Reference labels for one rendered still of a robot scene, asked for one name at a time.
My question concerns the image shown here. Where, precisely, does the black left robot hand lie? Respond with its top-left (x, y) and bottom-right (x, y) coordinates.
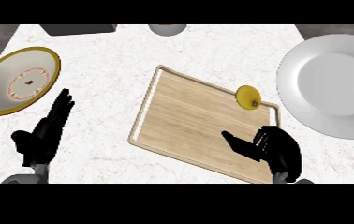
top-left (10, 88), bottom-right (76, 169)

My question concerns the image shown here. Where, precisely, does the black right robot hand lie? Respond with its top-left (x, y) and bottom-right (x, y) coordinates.
top-left (219, 125), bottom-right (303, 184)

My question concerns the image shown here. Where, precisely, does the yellow lemon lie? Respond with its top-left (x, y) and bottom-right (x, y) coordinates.
top-left (232, 84), bottom-right (262, 111)

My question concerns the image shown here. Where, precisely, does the light wooden tray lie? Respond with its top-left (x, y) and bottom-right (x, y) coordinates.
top-left (126, 64), bottom-right (281, 185)

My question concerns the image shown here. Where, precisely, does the white plate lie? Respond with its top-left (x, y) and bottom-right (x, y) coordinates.
top-left (275, 34), bottom-right (354, 141)

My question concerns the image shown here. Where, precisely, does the gold-rimmed patterned bowl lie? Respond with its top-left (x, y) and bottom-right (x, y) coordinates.
top-left (0, 46), bottom-right (61, 117)

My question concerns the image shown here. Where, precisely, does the dark grey edge object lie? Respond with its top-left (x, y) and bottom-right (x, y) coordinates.
top-left (0, 23), bottom-right (20, 54)

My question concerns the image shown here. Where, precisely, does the dark grey flat block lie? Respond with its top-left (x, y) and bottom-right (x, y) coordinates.
top-left (38, 23), bottom-right (119, 37)

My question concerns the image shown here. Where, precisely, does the dark grey corner appliance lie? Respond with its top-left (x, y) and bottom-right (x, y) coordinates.
top-left (294, 23), bottom-right (354, 41)

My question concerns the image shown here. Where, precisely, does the grey round cup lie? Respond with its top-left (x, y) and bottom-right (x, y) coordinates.
top-left (145, 23), bottom-right (188, 37)

